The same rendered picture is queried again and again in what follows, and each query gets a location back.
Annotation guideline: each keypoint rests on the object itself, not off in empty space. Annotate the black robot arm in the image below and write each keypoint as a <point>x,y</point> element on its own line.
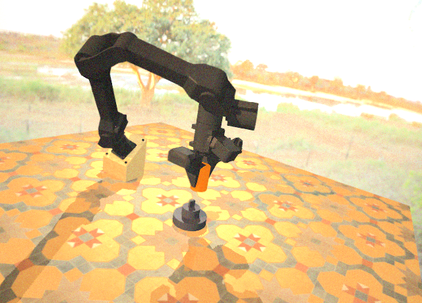
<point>208,85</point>

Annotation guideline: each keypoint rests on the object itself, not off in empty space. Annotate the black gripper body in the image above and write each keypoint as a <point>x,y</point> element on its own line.
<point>188,159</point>

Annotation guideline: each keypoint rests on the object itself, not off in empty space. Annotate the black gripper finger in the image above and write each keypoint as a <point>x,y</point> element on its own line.
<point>193,174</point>
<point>212,161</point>

